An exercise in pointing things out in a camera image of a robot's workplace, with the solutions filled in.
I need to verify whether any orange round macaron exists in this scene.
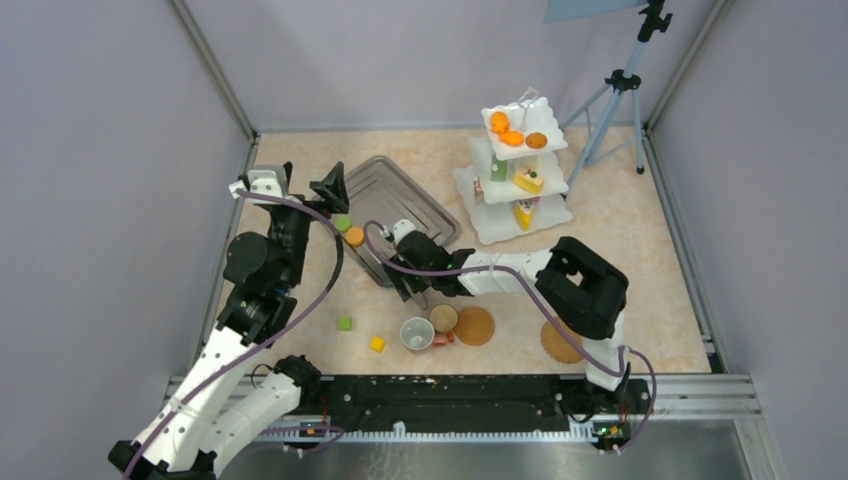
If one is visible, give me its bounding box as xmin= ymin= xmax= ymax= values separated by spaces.
xmin=344 ymin=226 xmax=366 ymax=248

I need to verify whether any smooth brown round coaster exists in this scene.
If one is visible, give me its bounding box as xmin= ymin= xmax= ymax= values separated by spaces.
xmin=454 ymin=306 xmax=495 ymax=346

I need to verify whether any yellow cheese cake wedge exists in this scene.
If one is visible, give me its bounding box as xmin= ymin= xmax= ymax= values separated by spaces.
xmin=513 ymin=200 xmax=535 ymax=231

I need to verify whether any green cake cube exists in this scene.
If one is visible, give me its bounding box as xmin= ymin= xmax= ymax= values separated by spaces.
xmin=490 ymin=156 xmax=509 ymax=183

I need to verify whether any orange bear cookie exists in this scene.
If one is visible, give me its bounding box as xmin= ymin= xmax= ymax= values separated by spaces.
xmin=498 ymin=130 xmax=524 ymax=147

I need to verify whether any orange flower cookie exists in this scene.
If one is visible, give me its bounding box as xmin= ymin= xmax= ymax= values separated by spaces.
xmin=490 ymin=111 xmax=510 ymax=135

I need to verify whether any brown round cookie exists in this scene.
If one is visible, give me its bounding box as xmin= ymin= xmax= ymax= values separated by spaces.
xmin=525 ymin=132 xmax=548 ymax=149

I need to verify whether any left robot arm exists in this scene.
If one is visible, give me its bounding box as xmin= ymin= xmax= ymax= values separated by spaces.
xmin=108 ymin=162 xmax=349 ymax=479

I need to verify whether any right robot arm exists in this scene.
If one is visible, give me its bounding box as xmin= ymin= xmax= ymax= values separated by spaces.
xmin=369 ymin=220 xmax=631 ymax=412

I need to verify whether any green macaron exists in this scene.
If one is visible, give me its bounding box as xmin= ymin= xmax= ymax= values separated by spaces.
xmin=333 ymin=215 xmax=353 ymax=234

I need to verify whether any silver metal tray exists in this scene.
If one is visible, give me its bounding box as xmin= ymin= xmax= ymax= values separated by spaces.
xmin=331 ymin=155 xmax=462 ymax=246

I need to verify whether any grey-white cup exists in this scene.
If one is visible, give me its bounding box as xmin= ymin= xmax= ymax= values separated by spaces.
xmin=399 ymin=317 xmax=435 ymax=351

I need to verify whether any yellow cube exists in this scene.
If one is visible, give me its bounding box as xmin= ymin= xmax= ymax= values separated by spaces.
xmin=369 ymin=336 xmax=386 ymax=353

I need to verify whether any white three-tier serving stand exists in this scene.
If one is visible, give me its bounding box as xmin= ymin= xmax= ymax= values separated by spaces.
xmin=453 ymin=87 xmax=573 ymax=245

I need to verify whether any ribbed brown round coaster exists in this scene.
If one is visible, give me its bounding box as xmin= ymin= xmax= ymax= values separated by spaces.
xmin=540 ymin=322 xmax=584 ymax=365

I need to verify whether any light blue tripod stand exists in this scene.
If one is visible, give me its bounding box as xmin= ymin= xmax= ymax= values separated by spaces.
xmin=543 ymin=0 xmax=673 ymax=187

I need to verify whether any brown cup with red handle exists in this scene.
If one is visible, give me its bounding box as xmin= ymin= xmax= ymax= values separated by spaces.
xmin=429 ymin=304 xmax=458 ymax=347

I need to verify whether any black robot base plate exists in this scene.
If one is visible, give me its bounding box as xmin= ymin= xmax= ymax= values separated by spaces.
xmin=297 ymin=374 xmax=649 ymax=434

